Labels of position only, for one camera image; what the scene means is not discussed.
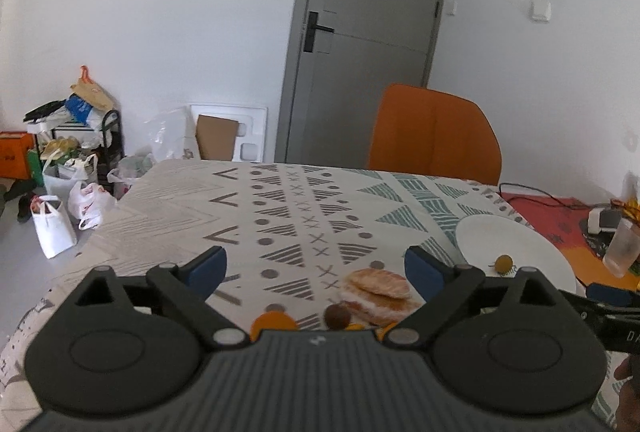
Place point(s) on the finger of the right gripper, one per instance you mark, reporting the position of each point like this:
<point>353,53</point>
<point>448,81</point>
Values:
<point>609,295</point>

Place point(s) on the person's right hand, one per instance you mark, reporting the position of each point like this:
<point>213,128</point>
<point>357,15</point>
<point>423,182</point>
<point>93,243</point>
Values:
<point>627,416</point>

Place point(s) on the small mandarin orange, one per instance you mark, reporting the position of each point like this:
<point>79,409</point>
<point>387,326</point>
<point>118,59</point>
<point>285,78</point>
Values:
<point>355,327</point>

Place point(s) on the white ceramic plate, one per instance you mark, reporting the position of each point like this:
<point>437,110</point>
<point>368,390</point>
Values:
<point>483,239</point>

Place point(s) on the black door handle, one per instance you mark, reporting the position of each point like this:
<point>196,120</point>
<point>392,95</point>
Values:
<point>312,28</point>

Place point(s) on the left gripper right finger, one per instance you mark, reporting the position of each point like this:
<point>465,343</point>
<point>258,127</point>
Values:
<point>445,291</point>

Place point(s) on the clear plastic cup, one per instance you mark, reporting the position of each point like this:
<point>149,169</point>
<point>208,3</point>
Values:
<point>624,248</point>

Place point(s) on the small wall switch by door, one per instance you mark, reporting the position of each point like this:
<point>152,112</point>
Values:
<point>451,9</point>

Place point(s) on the peeled pomelo pieces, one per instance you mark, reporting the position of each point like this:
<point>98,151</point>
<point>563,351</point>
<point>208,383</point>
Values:
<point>377,296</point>

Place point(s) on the yellow round fruit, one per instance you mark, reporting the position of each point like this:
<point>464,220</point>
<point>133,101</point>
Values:
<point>503,264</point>

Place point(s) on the white paper bag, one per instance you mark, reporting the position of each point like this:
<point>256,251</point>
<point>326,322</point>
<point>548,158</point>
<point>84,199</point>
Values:
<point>53,227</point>

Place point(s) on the brown cardboard box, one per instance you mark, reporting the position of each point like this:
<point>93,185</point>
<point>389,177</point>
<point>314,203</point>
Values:
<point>216,137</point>

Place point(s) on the orange chair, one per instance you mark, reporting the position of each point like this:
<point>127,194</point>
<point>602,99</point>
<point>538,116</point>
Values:
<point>422,131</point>

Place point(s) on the large orange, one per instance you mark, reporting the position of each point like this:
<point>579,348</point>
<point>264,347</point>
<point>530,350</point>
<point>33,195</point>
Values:
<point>381,332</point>
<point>272,320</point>

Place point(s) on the white foam packaging board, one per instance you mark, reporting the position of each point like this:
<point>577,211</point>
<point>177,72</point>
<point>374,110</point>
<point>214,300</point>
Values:
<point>250,140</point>

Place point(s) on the grey door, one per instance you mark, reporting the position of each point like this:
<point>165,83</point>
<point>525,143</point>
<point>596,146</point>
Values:
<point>330,97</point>

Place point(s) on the white power adapter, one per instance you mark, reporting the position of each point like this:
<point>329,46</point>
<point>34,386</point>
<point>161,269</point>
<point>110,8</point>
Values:
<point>603,220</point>

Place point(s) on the red orange cartoon mat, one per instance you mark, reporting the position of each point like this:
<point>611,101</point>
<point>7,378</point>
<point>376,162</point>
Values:
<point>565,224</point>

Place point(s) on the dark red plum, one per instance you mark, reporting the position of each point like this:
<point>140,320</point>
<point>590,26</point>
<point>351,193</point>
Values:
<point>337,317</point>

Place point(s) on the white wall switch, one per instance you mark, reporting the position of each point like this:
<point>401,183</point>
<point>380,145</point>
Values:
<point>540,11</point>

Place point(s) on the patterned white tablecloth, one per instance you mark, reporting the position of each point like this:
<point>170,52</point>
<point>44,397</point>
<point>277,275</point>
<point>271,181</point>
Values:
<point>292,232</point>

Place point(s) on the black storage rack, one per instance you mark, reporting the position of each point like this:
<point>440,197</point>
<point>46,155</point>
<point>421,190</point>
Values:
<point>112,148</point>

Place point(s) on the white red plastic bag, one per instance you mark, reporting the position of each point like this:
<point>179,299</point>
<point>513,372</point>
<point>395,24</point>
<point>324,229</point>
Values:
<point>88,204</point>

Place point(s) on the orange box on floor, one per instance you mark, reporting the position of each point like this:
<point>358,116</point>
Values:
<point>13,154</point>

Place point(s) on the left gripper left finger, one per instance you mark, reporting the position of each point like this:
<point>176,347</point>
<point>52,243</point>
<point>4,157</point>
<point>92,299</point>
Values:
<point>183,291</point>

